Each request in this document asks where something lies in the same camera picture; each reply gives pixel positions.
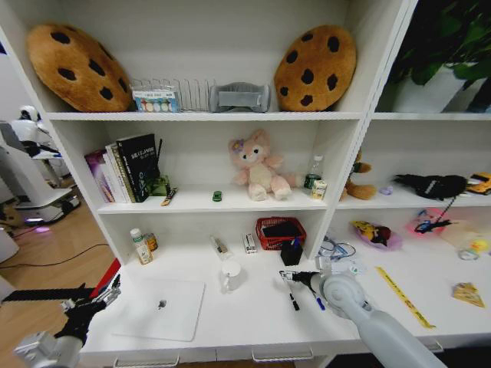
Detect olive spine book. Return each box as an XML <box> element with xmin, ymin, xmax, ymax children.
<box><xmin>110</xmin><ymin>142</ymin><xmax>138</xmax><ymax>204</ymax></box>

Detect silver laptop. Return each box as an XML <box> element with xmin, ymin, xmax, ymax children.
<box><xmin>112</xmin><ymin>278</ymin><xmax>206</xmax><ymax>343</ymax></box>

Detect red board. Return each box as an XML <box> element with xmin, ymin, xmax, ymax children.
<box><xmin>89</xmin><ymin>257</ymin><xmax>122</xmax><ymax>301</ymax></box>

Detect glass with yellow duck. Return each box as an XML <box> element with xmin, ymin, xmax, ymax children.
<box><xmin>457</xmin><ymin>238</ymin><xmax>491</xmax><ymax>262</ymax></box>

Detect yellow black utility knife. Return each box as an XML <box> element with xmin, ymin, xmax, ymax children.
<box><xmin>160</xmin><ymin>187</ymin><xmax>179</xmax><ymax>208</ymax></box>

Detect red mesh basket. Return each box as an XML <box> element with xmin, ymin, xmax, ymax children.
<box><xmin>255</xmin><ymin>216</ymin><xmax>308</xmax><ymax>251</ymax></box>

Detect white spine book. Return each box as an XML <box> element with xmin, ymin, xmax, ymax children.
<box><xmin>103</xmin><ymin>144</ymin><xmax>132</xmax><ymax>204</ymax></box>

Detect flat black device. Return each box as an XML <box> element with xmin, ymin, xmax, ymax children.
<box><xmin>261</xmin><ymin>222</ymin><xmax>301</xmax><ymax>240</ymax></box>

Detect yellow ruler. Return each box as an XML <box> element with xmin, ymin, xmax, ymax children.
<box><xmin>375</xmin><ymin>265</ymin><xmax>437</xmax><ymax>330</ymax></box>

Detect pink toy case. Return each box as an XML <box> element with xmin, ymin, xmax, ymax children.
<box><xmin>406</xmin><ymin>208</ymin><xmax>449</xmax><ymax>237</ymax></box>

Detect black hardcover book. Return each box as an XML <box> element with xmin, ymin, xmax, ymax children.
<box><xmin>115</xmin><ymin>133</ymin><xmax>162</xmax><ymax>204</ymax></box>

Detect purple cover book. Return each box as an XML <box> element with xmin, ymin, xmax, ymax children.
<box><xmin>84</xmin><ymin>149</ymin><xmax>117</xmax><ymax>204</ymax></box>

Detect small yellow drink carton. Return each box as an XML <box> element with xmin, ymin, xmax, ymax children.
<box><xmin>310</xmin><ymin>179</ymin><xmax>328</xmax><ymax>201</ymax></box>

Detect black pen holder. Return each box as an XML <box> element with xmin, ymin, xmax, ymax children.
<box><xmin>279</xmin><ymin>239</ymin><xmax>305</xmax><ymax>267</ymax></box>

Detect yellow toy car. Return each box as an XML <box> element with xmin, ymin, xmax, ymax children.
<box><xmin>465</xmin><ymin>172</ymin><xmax>491</xmax><ymax>196</ymax></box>

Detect white plant pot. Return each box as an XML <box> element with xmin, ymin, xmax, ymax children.
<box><xmin>377</xmin><ymin>62</ymin><xmax>481</xmax><ymax>113</ymax></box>

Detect blue lanyard cable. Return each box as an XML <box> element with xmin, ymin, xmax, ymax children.
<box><xmin>318</xmin><ymin>233</ymin><xmax>357</xmax><ymax>264</ymax></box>

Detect yellow plush in purple wrap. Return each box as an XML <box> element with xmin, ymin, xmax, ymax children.
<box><xmin>349</xmin><ymin>219</ymin><xmax>404</xmax><ymax>251</ymax></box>

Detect pink plush fox toy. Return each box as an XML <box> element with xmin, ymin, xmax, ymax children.
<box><xmin>228</xmin><ymin>128</ymin><xmax>305</xmax><ymax>202</ymax></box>

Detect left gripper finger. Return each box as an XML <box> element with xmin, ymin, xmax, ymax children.
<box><xmin>90</xmin><ymin>273</ymin><xmax>123</xmax><ymax>308</ymax></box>
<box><xmin>1</xmin><ymin>282</ymin><xmax>97</xmax><ymax>304</ymax></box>

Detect brown plush bear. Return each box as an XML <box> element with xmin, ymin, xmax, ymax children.
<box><xmin>338</xmin><ymin>146</ymin><xmax>378</xmax><ymax>202</ymax></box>

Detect white bookshelf desk unit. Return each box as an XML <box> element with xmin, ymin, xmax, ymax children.
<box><xmin>0</xmin><ymin>0</ymin><xmax>491</xmax><ymax>368</ymax></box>

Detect clear water bottle green label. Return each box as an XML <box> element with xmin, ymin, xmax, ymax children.
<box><xmin>303</xmin><ymin>154</ymin><xmax>325</xmax><ymax>191</ymax></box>

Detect brown cookie plush cushion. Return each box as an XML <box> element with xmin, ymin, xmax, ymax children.
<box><xmin>25</xmin><ymin>23</ymin><xmax>133</xmax><ymax>113</ymax></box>
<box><xmin>273</xmin><ymin>25</ymin><xmax>358</xmax><ymax>113</ymax></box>

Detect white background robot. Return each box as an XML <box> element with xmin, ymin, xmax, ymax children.
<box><xmin>0</xmin><ymin>104</ymin><xmax>82</xmax><ymax>224</ymax></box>

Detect blue black toy glasses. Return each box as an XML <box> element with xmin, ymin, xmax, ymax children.
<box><xmin>414</xmin><ymin>218</ymin><xmax>454</xmax><ymax>235</ymax></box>

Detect silver wire file rack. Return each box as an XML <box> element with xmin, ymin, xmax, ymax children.
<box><xmin>131</xmin><ymin>77</ymin><xmax>218</xmax><ymax>113</ymax></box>

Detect green leafy plant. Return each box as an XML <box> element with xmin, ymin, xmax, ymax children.
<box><xmin>386</xmin><ymin>0</ymin><xmax>491</xmax><ymax>91</ymax></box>

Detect thin black stick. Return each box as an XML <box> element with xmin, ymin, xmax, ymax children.
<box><xmin>154</xmin><ymin>138</ymin><xmax>163</xmax><ymax>181</ymax></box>

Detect yellow snack packet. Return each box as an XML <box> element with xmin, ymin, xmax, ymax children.
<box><xmin>451</xmin><ymin>281</ymin><xmax>486</xmax><ymax>309</ymax></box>

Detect beige drink bottle white cap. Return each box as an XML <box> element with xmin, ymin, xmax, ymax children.
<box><xmin>129</xmin><ymin>228</ymin><xmax>154</xmax><ymax>266</ymax></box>

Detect small black white box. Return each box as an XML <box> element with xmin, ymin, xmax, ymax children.
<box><xmin>242</xmin><ymin>232</ymin><xmax>258</xmax><ymax>255</ymax></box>

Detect black floor cable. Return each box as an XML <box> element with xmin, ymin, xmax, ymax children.
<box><xmin>0</xmin><ymin>242</ymin><xmax>111</xmax><ymax>270</ymax></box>

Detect white ceramic mug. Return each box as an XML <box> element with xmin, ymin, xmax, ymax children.
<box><xmin>219</xmin><ymin>257</ymin><xmax>249</xmax><ymax>295</ymax></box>

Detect clear tube with beige contents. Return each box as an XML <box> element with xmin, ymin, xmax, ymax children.
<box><xmin>209</xmin><ymin>234</ymin><xmax>233</xmax><ymax>262</ymax></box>

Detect green small box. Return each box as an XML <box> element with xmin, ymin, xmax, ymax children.
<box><xmin>147</xmin><ymin>175</ymin><xmax>172</xmax><ymax>198</ymax></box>

